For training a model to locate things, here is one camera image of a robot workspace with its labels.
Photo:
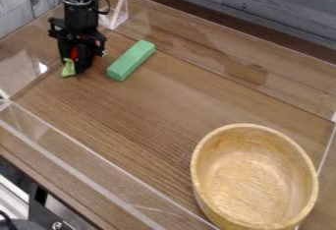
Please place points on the black metal equipment base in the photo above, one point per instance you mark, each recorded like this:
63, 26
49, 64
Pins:
42, 218

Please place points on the green rectangular block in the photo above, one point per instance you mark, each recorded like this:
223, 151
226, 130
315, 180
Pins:
122, 68

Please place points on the red plush strawberry toy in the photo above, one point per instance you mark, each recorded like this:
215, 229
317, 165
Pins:
69, 65

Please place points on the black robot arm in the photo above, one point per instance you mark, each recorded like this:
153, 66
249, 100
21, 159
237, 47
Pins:
82, 14

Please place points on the light wooden bowl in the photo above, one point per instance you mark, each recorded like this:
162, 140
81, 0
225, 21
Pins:
254, 178

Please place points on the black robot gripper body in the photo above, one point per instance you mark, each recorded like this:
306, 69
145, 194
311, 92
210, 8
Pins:
59, 31

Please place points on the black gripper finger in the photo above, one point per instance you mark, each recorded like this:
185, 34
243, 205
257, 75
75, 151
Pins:
87, 52
66, 46

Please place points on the clear acrylic tray walls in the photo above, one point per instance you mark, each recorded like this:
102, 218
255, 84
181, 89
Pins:
109, 144

